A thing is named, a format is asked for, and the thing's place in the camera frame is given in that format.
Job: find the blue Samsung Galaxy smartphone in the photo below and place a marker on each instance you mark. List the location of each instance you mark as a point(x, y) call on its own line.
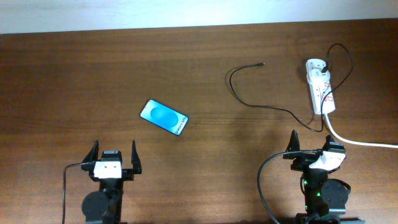
point(164, 117)

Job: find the white USB charger adapter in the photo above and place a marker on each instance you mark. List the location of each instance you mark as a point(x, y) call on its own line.
point(315, 76)

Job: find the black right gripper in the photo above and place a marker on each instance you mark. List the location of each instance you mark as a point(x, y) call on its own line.
point(305, 160)

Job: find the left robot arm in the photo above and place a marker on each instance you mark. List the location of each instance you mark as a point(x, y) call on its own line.
point(105, 204)

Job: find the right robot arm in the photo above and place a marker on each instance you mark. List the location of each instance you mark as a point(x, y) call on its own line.
point(325, 198)

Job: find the white power strip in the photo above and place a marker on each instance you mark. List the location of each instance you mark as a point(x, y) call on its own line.
point(322, 99)

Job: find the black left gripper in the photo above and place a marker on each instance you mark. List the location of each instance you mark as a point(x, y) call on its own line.
point(127, 173)

